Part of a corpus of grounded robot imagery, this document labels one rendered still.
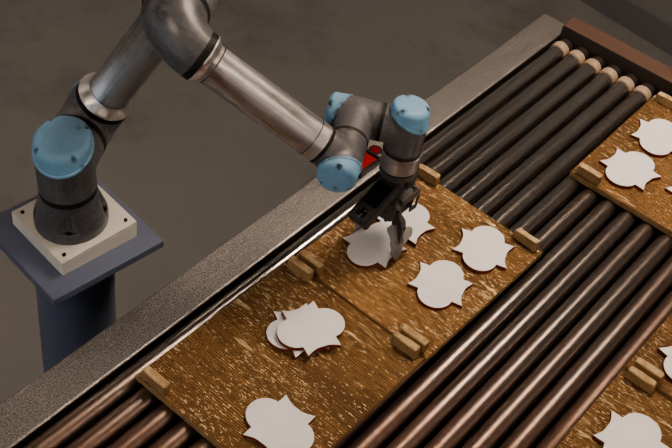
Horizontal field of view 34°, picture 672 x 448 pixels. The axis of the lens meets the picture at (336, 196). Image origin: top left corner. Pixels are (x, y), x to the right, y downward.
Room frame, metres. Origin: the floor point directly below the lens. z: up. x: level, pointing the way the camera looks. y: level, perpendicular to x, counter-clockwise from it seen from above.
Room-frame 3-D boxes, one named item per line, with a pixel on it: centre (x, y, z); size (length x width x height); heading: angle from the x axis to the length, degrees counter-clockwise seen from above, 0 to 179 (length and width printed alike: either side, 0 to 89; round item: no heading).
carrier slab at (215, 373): (1.27, 0.04, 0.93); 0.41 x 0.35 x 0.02; 146
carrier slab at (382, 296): (1.62, -0.19, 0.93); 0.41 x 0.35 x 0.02; 146
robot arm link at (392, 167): (1.64, -0.11, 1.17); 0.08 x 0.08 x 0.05
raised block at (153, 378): (1.19, 0.26, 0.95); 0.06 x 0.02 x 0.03; 56
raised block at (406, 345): (1.36, -0.18, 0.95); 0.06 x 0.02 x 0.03; 56
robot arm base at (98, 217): (1.58, 0.53, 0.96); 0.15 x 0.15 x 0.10
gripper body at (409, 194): (1.64, -0.11, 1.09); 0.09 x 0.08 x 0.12; 145
